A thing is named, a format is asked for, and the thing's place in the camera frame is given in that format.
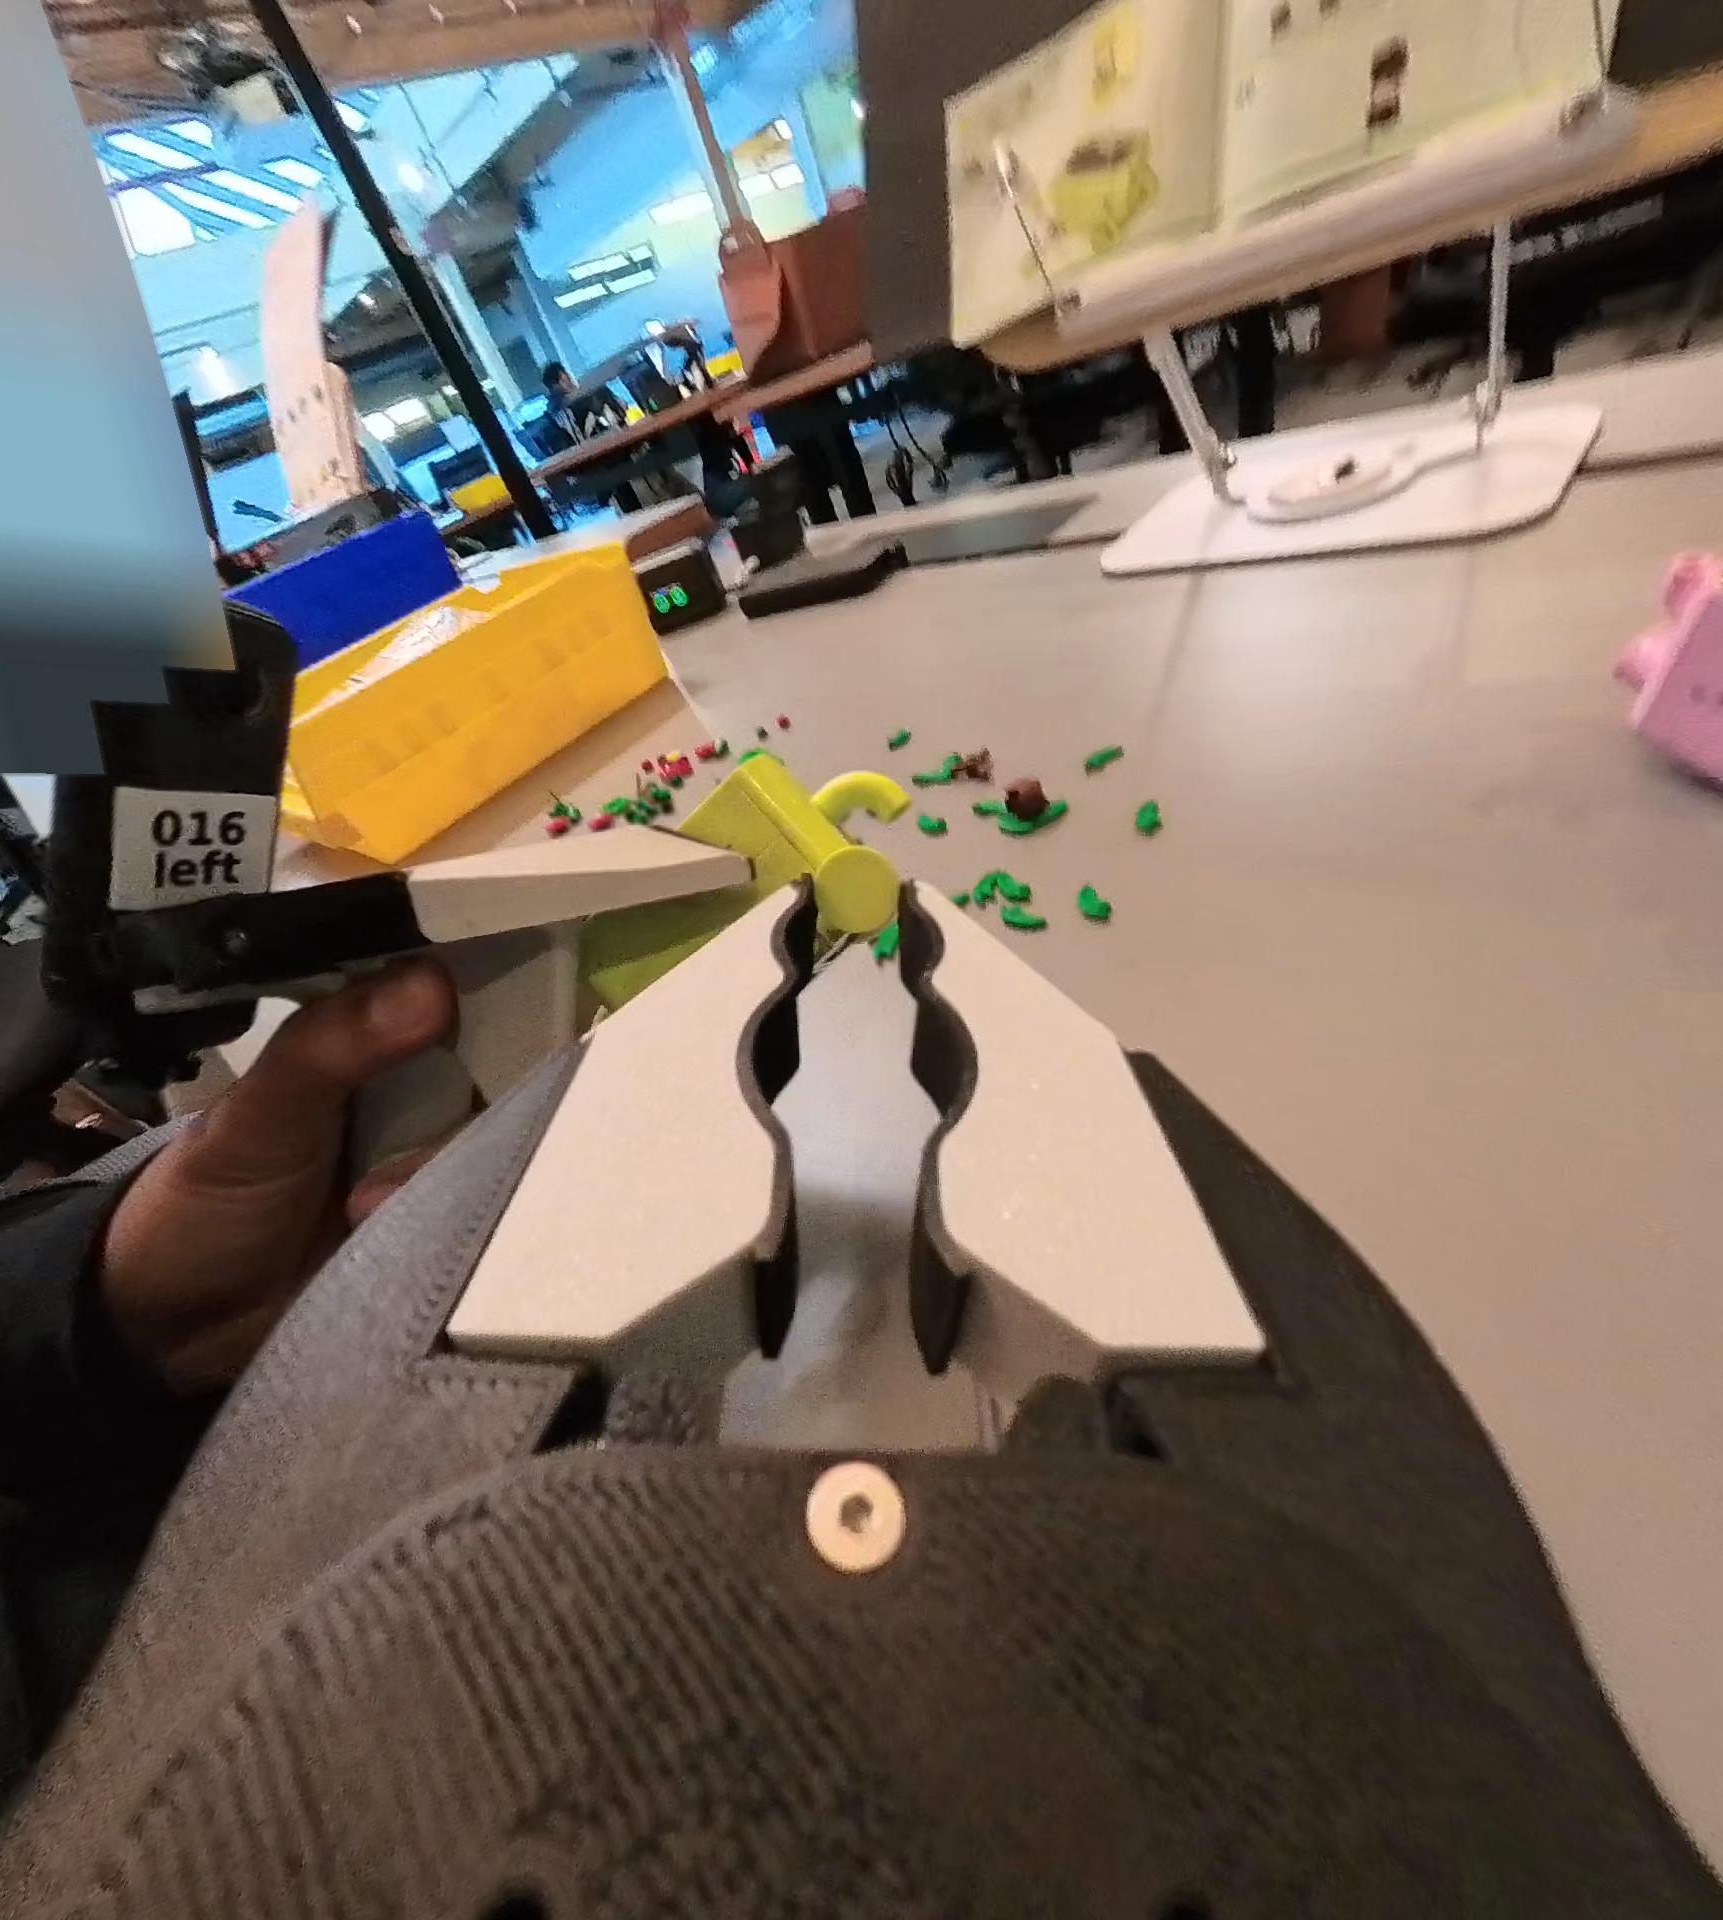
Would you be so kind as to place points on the scattered green leaf pieces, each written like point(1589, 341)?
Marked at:
point(1012, 884)

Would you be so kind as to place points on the white book stand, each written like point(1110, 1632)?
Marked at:
point(1402, 480)

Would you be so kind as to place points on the blue storage bin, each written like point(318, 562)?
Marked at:
point(350, 578)

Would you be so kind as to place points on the clear plastic bag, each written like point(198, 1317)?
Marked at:
point(396, 639)

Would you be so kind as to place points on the black device with green lights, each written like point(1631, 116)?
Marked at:
point(684, 589)

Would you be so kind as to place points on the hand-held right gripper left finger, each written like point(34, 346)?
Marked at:
point(636, 1184)

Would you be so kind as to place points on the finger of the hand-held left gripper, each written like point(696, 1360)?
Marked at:
point(562, 888)

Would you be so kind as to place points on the flat black device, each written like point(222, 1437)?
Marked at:
point(824, 582)

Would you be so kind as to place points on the lime green brick pot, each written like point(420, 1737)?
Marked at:
point(742, 824)

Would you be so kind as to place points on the small red brick pieces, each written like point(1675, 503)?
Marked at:
point(670, 765)

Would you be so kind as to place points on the brown paper bag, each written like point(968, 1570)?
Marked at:
point(794, 293)

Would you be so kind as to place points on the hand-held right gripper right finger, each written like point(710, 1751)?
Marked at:
point(1086, 1184)

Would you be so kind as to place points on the brown brick stump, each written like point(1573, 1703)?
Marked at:
point(1026, 794)

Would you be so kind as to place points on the person's left forearm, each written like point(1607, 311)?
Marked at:
point(6, 1320)

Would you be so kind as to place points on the person's left hand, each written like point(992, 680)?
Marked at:
point(230, 1201)

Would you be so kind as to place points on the yellow storage bin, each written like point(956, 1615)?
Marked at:
point(486, 705)

